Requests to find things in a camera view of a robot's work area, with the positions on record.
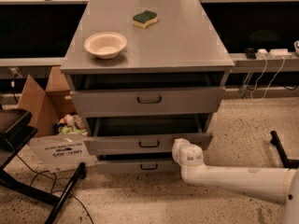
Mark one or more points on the colourful items in box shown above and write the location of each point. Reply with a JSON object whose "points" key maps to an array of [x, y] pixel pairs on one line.
{"points": [[70, 124]]}

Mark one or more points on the white power adapter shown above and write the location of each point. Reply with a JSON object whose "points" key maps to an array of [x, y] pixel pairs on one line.
{"points": [[262, 52]]}

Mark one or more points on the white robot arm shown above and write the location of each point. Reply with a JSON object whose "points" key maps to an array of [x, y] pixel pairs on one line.
{"points": [[276, 185]]}

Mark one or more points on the white paper bowl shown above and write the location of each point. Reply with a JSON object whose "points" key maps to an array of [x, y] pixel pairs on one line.
{"points": [[106, 45]]}

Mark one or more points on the grey drawer cabinet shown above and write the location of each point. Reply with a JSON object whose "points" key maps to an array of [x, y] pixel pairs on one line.
{"points": [[180, 50]]}

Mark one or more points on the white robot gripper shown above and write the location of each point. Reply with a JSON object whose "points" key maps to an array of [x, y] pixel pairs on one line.
{"points": [[177, 146]]}

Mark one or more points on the black metal leg right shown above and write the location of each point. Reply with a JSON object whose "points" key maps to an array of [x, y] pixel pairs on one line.
{"points": [[287, 163]]}

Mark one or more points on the brown cardboard box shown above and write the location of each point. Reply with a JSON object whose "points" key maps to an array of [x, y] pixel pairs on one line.
{"points": [[58, 152]]}

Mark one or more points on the grey top drawer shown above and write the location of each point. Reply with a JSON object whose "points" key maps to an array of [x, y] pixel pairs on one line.
{"points": [[146, 102]]}

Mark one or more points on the black small device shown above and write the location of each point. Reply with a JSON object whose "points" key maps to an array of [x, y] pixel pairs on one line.
{"points": [[250, 53]]}

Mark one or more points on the green yellow sponge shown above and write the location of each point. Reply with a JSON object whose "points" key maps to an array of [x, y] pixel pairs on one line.
{"points": [[144, 19]]}

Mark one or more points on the white power strip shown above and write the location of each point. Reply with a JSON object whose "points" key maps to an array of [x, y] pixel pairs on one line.
{"points": [[280, 53]]}

